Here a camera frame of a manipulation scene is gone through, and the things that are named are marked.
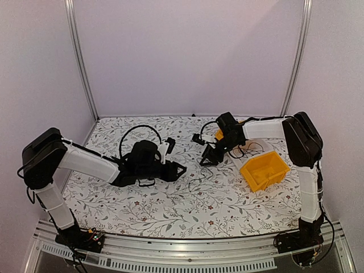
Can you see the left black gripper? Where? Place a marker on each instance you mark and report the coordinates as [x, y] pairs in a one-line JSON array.
[[170, 174]]

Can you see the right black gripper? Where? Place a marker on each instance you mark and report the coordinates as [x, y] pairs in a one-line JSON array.
[[212, 155]]

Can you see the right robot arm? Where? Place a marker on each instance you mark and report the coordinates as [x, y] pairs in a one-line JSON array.
[[303, 146]]

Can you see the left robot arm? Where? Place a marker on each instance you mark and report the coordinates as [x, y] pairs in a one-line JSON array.
[[51, 151]]

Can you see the far yellow bin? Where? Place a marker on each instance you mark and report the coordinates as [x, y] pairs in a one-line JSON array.
[[219, 133]]

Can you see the yellow bin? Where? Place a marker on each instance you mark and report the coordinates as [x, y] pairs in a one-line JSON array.
[[219, 133], [264, 170]]

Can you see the white translucent bin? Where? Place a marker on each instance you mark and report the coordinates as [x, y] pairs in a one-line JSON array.
[[240, 154]]

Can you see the near yellow bin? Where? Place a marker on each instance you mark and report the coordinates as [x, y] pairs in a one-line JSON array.
[[264, 170]]

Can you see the floral table mat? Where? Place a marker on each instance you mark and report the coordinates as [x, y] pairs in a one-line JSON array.
[[205, 202]]

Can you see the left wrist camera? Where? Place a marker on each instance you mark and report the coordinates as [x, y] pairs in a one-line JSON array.
[[165, 148]]

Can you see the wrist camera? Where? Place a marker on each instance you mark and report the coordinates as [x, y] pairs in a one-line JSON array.
[[165, 148], [203, 139]]

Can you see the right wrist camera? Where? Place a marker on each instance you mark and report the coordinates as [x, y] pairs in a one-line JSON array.
[[203, 139]]

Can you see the aluminium front rail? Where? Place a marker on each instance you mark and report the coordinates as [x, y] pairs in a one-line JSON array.
[[123, 253]]

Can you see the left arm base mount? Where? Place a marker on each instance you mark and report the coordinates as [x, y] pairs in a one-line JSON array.
[[76, 238]]

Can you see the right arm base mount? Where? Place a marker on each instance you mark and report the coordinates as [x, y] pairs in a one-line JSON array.
[[308, 236]]

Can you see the right aluminium frame post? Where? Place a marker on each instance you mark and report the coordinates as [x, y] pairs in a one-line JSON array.
[[303, 33]]

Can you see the aluminium frame post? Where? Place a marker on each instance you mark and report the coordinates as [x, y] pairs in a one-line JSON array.
[[75, 39], [303, 33]]

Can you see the left aluminium frame post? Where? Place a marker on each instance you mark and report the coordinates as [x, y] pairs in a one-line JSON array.
[[75, 39]]

